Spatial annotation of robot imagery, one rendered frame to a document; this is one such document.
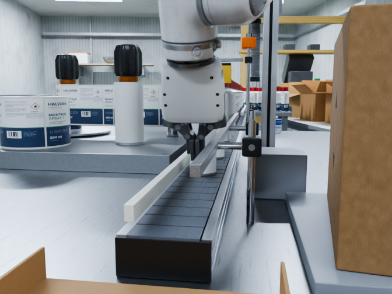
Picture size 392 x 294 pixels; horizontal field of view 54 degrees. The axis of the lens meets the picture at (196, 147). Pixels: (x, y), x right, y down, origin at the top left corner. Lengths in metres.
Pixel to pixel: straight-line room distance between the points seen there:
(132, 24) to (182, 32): 9.17
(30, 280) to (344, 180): 0.34
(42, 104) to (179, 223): 0.76
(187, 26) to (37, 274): 0.36
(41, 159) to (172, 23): 0.66
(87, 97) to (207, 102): 0.91
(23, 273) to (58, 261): 0.10
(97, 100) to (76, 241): 0.92
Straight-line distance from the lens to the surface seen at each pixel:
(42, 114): 1.17
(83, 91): 1.47
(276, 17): 1.26
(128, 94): 1.16
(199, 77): 0.59
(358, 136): 0.42
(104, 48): 9.73
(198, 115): 0.61
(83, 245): 0.57
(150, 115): 1.38
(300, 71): 6.19
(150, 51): 9.61
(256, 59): 1.38
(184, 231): 0.45
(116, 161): 1.02
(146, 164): 1.00
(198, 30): 0.56
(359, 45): 0.42
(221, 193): 0.62
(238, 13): 0.51
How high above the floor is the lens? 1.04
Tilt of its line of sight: 8 degrees down
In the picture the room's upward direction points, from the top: straight up
